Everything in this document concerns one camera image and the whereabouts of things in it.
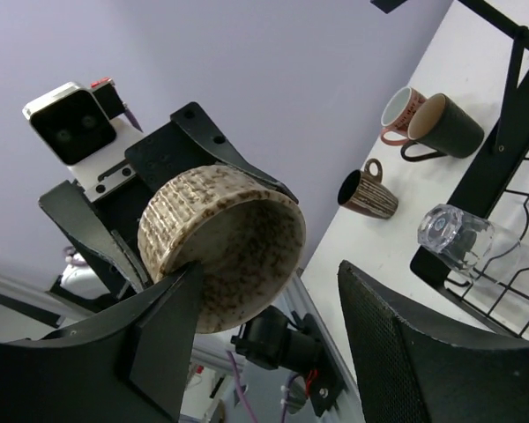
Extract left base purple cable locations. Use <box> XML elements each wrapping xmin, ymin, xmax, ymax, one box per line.
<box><xmin>224</xmin><ymin>350</ymin><xmax>301</xmax><ymax>423</ymax></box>

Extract speckled beige ceramic cup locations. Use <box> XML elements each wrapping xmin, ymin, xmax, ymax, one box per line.
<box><xmin>138</xmin><ymin>165</ymin><xmax>306</xmax><ymax>334</ymax></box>

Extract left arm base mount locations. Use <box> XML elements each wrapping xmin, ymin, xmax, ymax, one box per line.
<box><xmin>231</xmin><ymin>306</ymin><xmax>346</xmax><ymax>418</ymax></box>

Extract dark red striped mug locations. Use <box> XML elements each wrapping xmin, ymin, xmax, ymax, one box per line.
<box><xmin>337</xmin><ymin>159</ymin><xmax>399</xmax><ymax>219</ymax></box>

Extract clear glass cup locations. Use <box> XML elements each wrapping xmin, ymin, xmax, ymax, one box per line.
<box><xmin>417</xmin><ymin>204</ymin><xmax>522</xmax><ymax>283</ymax></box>

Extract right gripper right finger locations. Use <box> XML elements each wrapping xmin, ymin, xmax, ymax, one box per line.
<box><xmin>338</xmin><ymin>260</ymin><xmax>529</xmax><ymax>422</ymax></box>

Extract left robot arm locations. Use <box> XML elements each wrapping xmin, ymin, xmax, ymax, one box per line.
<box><xmin>39</xmin><ymin>102</ymin><xmax>293</xmax><ymax>313</ymax></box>

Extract black wire dish rack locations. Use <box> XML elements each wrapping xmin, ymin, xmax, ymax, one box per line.
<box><xmin>410</xmin><ymin>1</ymin><xmax>529</xmax><ymax>340</ymax></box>

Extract aluminium mounting rail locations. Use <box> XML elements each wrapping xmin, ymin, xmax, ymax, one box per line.
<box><xmin>0</xmin><ymin>264</ymin><xmax>345</xmax><ymax>422</ymax></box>

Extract black mug brown interior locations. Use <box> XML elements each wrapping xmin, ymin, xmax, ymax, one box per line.
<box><xmin>400</xmin><ymin>93</ymin><xmax>485</xmax><ymax>163</ymax></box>

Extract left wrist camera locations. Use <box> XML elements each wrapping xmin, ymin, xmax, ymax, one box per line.
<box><xmin>21</xmin><ymin>78</ymin><xmax>145</xmax><ymax>195</ymax></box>

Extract pink mug white interior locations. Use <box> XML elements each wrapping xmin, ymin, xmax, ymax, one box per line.
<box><xmin>380</xmin><ymin>86</ymin><xmax>427</xmax><ymax>146</ymax></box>

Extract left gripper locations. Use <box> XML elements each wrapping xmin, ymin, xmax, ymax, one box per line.
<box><xmin>38</xmin><ymin>101</ymin><xmax>298</xmax><ymax>299</ymax></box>

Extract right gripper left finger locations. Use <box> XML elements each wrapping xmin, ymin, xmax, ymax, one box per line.
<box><xmin>0</xmin><ymin>263</ymin><xmax>203</xmax><ymax>422</ymax></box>

